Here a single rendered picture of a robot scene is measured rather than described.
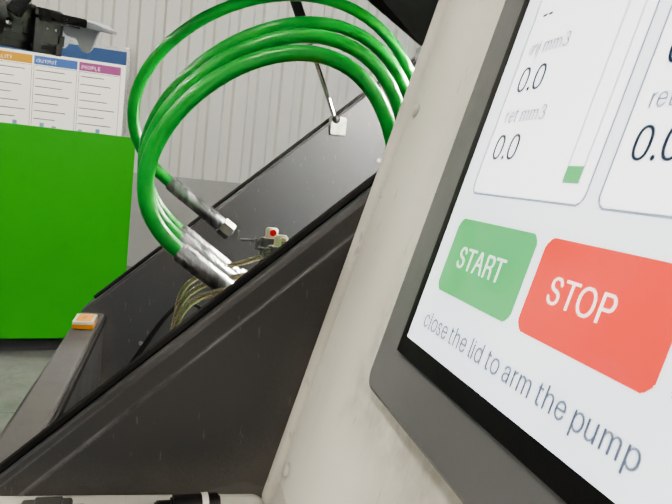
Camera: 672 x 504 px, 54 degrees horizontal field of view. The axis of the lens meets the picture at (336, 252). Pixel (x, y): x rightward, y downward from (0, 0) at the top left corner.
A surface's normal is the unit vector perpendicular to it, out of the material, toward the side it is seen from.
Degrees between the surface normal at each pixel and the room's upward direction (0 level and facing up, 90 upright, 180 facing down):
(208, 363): 90
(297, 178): 90
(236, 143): 90
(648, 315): 76
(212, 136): 90
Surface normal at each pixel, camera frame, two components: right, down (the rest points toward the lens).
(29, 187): 0.41, 0.15
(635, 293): -0.92, -0.31
